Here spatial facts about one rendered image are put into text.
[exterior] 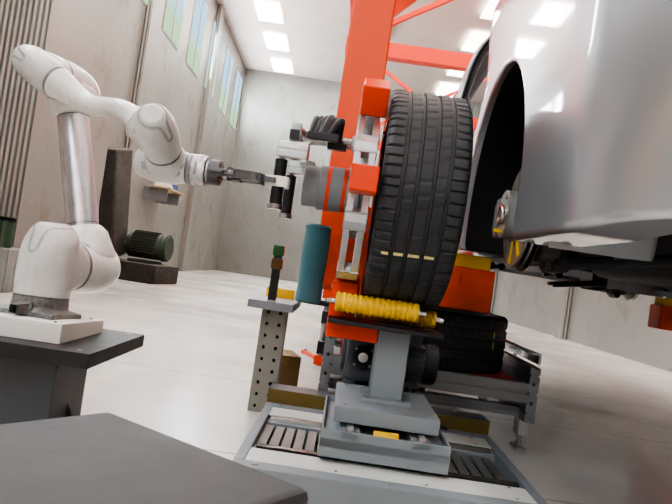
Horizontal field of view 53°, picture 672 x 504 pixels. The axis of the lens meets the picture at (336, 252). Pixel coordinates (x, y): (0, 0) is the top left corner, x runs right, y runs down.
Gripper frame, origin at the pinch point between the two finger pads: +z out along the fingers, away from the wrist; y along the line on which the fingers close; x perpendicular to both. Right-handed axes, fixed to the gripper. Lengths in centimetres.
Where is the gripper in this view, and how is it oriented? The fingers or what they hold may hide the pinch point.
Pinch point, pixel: (277, 181)
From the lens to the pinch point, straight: 194.6
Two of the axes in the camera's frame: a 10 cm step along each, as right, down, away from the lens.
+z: 9.9, 1.5, -0.2
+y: -0.2, -0.3, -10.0
